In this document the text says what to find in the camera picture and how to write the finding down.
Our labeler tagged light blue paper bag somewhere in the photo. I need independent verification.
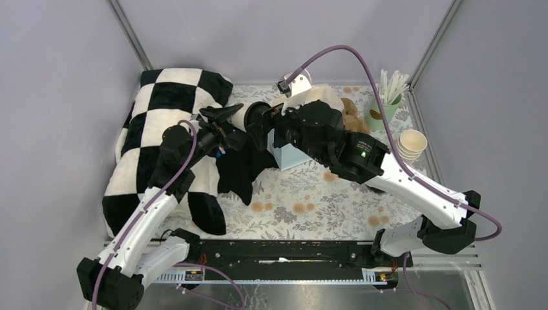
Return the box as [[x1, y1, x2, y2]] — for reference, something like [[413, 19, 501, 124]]
[[266, 83, 346, 172]]

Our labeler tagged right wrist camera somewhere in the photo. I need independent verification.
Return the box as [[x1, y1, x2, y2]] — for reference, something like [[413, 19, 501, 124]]
[[277, 69, 312, 111]]

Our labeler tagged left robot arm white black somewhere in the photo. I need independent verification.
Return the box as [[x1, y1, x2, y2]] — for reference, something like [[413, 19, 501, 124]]
[[77, 103, 243, 309]]

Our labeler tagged floral patterned table mat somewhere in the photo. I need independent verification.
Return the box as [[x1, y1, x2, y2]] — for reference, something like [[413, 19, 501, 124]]
[[141, 84, 433, 242]]

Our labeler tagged white paper coffee cup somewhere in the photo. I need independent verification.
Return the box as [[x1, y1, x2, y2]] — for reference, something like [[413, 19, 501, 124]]
[[229, 103, 253, 132]]

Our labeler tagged black white checkered blanket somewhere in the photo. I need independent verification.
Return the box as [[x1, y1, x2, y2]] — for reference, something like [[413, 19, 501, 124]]
[[101, 67, 235, 240]]

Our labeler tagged white wrapped straws bundle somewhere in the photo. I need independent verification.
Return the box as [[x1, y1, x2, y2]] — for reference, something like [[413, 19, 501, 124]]
[[377, 69, 410, 105]]

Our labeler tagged purple cable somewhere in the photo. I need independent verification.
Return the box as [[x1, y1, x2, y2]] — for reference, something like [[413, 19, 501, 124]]
[[284, 45, 503, 310], [90, 119, 247, 310]]

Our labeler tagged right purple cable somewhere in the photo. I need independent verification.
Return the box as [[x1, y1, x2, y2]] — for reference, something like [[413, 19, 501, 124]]
[[284, 45, 503, 310]]

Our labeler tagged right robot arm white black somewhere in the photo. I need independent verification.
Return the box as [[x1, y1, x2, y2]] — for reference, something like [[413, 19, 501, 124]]
[[244, 100, 480, 266]]

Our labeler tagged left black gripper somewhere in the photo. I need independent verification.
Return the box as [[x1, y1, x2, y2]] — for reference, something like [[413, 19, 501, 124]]
[[183, 103, 248, 169]]

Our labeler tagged green straw holder cup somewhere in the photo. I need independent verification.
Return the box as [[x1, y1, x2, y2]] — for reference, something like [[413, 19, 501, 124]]
[[364, 94, 403, 131]]

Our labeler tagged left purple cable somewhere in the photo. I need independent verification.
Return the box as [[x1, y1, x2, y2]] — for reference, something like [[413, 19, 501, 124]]
[[90, 119, 247, 310]]

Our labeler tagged black plastic cup lid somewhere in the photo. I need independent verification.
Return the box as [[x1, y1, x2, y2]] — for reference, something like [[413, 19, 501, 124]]
[[244, 101, 271, 132]]

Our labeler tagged stack of white paper cups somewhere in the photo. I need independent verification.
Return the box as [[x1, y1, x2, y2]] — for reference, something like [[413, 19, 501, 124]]
[[395, 129, 428, 164]]

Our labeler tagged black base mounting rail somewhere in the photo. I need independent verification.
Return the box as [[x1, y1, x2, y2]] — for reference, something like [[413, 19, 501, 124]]
[[184, 240, 413, 281]]

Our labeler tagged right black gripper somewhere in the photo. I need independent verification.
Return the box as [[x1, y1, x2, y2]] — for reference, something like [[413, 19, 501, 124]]
[[245, 93, 328, 165]]

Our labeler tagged black t-shirt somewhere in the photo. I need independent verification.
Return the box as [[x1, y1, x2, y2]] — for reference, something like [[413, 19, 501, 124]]
[[216, 141, 279, 205]]

